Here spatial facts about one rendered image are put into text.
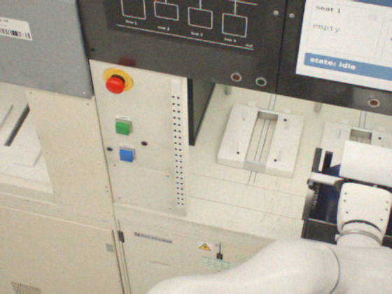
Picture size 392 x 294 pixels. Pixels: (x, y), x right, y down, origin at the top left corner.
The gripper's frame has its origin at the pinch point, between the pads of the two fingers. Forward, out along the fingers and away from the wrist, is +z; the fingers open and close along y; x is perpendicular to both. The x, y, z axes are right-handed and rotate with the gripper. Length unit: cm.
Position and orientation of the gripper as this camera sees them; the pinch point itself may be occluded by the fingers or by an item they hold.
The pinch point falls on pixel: (368, 171)
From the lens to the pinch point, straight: 150.4
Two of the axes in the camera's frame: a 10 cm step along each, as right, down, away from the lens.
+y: 9.7, 1.9, -1.4
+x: 0.2, -6.5, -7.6
